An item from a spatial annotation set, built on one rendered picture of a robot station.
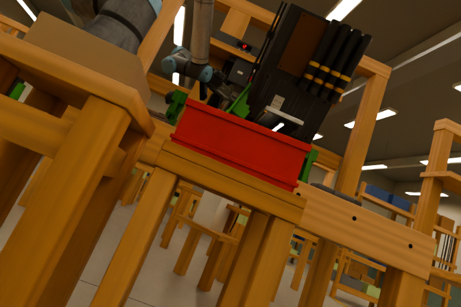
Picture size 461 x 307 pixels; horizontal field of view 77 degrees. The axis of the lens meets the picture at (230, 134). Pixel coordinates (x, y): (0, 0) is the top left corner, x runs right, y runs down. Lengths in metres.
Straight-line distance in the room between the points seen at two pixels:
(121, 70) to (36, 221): 0.31
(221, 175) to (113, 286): 0.30
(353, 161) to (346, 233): 0.80
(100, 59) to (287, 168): 0.45
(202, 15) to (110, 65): 0.62
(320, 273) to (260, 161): 1.20
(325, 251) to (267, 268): 1.13
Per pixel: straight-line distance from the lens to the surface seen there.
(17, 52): 0.66
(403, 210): 6.93
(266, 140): 0.68
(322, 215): 1.09
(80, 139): 0.57
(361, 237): 1.16
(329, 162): 1.89
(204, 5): 1.17
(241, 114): 1.29
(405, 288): 1.28
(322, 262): 1.79
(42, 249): 0.58
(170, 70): 1.31
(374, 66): 2.12
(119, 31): 0.75
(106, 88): 0.58
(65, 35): 0.68
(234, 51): 1.67
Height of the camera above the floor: 0.71
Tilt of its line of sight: 14 degrees up
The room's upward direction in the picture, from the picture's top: 23 degrees clockwise
